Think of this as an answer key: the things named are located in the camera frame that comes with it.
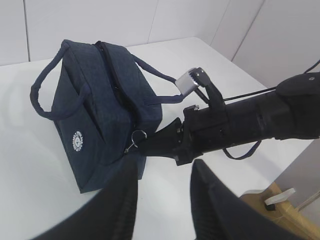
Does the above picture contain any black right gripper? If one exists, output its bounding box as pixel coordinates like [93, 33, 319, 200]
[139, 105, 228, 166]

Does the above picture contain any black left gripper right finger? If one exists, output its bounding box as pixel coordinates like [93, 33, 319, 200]
[190, 159, 298, 240]

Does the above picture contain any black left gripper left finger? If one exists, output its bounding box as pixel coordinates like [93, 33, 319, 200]
[36, 160, 138, 240]

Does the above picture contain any navy blue lunch bag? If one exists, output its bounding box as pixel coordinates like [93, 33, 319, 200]
[30, 39, 184, 193]

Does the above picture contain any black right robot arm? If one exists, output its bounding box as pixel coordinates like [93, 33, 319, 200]
[138, 72, 320, 166]

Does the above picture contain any wooden stool with white part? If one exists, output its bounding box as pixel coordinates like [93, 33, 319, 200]
[240, 182, 320, 240]

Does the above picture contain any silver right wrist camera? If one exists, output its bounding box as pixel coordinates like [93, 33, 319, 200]
[175, 66, 225, 111]

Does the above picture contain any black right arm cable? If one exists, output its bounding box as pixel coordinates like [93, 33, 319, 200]
[222, 58, 320, 160]

